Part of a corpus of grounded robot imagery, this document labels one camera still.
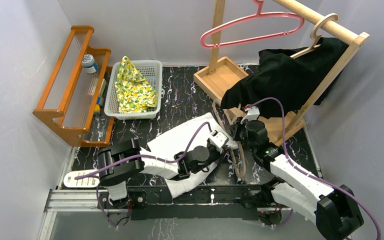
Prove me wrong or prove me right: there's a white cloth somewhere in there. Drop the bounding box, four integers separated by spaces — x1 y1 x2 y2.
147 113 234 198

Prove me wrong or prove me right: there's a black skirt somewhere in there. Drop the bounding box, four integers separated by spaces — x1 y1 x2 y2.
220 37 348 119

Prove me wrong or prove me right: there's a beige wooden hanger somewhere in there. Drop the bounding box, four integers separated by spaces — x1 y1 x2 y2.
289 13 340 60

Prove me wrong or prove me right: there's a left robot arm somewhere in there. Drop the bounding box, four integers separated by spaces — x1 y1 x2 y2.
92 132 238 208

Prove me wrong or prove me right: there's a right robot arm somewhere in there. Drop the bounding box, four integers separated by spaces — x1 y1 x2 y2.
228 120 364 240

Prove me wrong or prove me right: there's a pink hanger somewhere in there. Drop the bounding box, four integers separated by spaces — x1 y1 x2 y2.
199 0 305 49

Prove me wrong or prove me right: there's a wooden clothes rack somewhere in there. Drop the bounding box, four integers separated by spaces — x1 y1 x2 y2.
194 0 369 145

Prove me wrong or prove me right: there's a yellow green patterned cloth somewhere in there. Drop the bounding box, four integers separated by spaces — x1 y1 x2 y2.
114 56 158 114

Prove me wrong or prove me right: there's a white plastic basket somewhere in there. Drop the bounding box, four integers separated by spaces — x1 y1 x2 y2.
104 56 163 120

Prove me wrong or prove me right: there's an orange wooden shelf rack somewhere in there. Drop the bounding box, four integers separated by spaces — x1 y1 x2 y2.
32 25 114 147

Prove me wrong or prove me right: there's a small white blue jar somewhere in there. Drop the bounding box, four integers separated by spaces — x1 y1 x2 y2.
81 54 99 74

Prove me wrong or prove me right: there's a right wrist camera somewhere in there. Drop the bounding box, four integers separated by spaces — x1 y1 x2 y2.
240 105 260 125

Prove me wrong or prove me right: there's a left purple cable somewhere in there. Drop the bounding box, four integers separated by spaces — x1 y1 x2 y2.
74 121 213 229

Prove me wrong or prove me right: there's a purple cable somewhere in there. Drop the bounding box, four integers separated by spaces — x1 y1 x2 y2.
74 121 213 229
244 96 382 240

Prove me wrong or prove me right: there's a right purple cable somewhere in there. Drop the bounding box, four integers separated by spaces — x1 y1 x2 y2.
244 96 382 240

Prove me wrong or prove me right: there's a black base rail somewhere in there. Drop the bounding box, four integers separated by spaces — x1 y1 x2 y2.
127 185 271 220

